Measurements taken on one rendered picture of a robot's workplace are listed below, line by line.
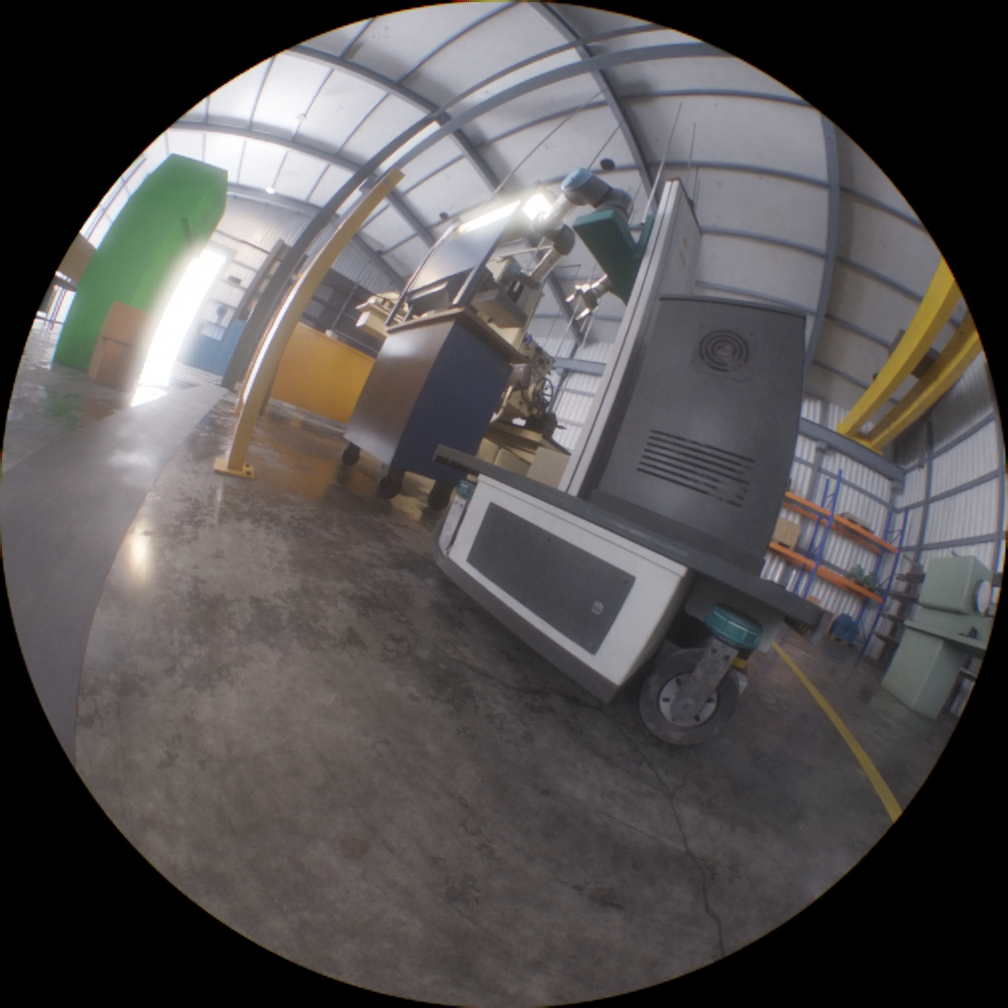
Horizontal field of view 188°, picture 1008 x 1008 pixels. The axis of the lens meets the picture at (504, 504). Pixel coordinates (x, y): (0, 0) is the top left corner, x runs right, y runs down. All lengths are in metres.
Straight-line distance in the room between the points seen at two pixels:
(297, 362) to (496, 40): 8.35
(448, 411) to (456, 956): 1.58
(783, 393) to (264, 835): 0.83
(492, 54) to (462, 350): 8.81
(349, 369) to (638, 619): 4.77
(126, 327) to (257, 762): 2.44
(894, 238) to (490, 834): 9.70
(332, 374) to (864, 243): 10.94
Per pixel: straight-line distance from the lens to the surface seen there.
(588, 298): 1.69
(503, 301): 1.65
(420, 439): 1.43
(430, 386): 1.42
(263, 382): 1.11
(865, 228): 9.27
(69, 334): 3.29
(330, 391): 4.83
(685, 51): 4.98
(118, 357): 2.58
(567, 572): 0.51
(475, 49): 9.65
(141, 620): 0.48
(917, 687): 4.00
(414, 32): 9.93
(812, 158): 8.71
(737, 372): 0.63
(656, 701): 0.59
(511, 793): 0.39
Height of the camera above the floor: 0.30
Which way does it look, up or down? 5 degrees down
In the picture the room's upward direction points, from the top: 23 degrees clockwise
